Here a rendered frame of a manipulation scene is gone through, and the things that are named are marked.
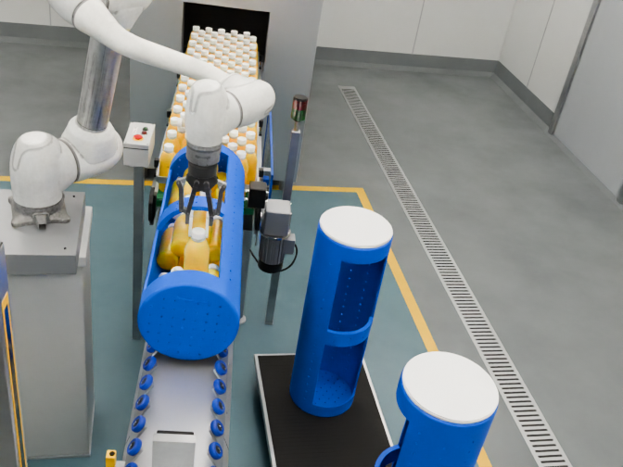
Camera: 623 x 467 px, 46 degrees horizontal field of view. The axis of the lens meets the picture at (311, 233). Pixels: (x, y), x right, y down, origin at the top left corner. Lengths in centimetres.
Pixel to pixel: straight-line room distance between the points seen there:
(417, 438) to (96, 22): 142
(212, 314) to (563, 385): 234
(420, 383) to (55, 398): 145
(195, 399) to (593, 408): 235
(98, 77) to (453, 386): 141
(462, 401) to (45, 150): 147
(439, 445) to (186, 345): 76
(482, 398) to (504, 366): 180
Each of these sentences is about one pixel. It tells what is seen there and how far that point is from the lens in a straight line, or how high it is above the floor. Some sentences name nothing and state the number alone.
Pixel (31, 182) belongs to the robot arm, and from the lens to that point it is 246.
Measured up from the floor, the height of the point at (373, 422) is 15.
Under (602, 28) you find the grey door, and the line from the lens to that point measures 641.
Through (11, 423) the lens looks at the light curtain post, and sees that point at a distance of 156.
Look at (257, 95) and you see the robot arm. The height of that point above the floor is 172.
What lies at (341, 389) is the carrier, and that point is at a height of 16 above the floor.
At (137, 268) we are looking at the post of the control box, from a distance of 340.
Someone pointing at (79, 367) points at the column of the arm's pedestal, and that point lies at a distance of 283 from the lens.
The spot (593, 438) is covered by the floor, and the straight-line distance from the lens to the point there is 379.
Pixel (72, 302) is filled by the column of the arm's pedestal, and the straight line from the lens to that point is 263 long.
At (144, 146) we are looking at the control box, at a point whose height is 109.
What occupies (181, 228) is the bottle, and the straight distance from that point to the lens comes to 238.
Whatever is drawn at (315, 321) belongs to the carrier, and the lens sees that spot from 286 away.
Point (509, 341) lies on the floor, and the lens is 411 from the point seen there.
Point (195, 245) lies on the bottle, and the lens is 203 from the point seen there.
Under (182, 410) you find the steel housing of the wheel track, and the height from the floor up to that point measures 93.
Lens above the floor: 246
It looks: 33 degrees down
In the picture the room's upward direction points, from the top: 10 degrees clockwise
